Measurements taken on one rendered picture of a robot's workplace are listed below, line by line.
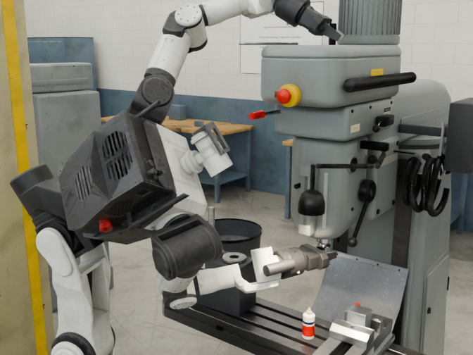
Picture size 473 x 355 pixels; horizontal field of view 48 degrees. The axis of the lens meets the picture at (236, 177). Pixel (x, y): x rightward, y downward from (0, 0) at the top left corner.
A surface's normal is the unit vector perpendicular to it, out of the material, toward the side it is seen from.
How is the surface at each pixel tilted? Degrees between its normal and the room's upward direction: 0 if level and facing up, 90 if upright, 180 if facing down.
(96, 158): 74
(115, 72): 90
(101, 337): 81
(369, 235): 90
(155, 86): 63
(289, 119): 90
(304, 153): 90
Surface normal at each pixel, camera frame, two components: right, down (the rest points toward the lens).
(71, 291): -0.33, 0.61
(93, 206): -0.69, -0.10
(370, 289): -0.54, -0.28
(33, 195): -0.28, 0.23
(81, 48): 0.79, 0.14
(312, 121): -0.61, 0.19
